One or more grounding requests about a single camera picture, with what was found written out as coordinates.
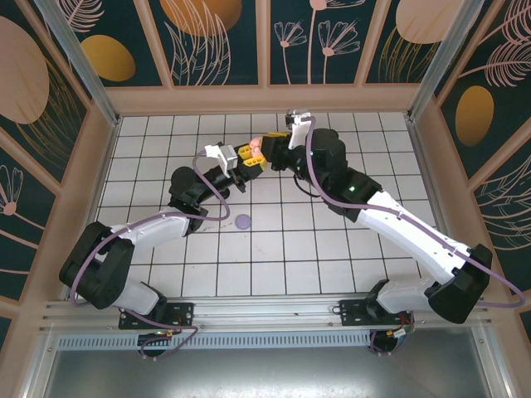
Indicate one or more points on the pink small ball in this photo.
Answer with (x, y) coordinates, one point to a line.
(256, 143)

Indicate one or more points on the purple earbud charging case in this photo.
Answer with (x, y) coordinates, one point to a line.
(243, 222)

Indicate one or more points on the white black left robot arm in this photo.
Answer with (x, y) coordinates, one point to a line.
(157, 228)

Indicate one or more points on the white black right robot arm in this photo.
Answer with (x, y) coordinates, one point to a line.
(415, 236)

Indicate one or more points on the feather orange circle art panel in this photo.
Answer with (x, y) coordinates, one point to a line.
(473, 116)
(108, 58)

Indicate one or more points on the grey metal shelf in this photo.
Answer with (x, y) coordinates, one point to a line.
(265, 373)

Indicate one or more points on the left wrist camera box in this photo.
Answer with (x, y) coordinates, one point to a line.
(226, 156)

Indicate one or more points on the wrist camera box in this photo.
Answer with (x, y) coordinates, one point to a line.
(226, 156)
(298, 132)

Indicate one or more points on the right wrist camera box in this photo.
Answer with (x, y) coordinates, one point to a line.
(298, 132)

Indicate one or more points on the aluminium table edge rail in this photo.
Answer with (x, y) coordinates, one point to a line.
(104, 166)
(420, 166)

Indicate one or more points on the flower wall art panel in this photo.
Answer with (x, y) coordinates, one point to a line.
(16, 215)
(298, 62)

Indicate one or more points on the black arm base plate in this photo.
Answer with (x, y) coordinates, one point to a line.
(352, 315)
(182, 315)

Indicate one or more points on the leaf outline wall art panel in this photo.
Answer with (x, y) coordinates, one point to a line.
(199, 16)
(510, 215)

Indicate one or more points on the aluminium corner post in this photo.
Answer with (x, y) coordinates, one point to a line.
(446, 62)
(81, 62)

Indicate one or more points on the aluminium mounting rail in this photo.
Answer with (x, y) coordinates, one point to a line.
(269, 315)

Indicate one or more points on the peach circle wall art panel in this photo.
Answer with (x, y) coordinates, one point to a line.
(415, 20)
(20, 83)

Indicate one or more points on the dark wall art panel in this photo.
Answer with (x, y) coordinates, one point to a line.
(3, 327)
(527, 321)

